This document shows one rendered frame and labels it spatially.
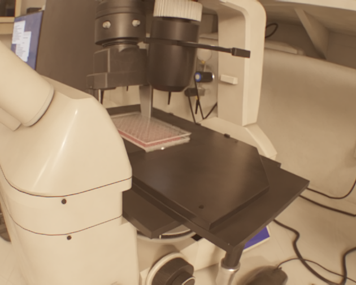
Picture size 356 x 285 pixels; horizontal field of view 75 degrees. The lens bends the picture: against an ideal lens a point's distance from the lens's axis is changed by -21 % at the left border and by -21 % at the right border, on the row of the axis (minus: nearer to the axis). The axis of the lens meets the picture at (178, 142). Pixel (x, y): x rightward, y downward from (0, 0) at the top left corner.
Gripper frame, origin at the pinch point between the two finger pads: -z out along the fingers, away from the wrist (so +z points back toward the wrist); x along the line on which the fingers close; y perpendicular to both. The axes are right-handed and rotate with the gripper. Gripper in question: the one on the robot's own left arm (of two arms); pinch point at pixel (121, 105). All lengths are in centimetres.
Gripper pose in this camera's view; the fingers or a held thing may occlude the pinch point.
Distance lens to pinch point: 47.7
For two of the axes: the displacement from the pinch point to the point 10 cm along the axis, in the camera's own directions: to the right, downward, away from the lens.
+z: -0.3, -9.8, -2.1
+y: -7.1, -1.2, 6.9
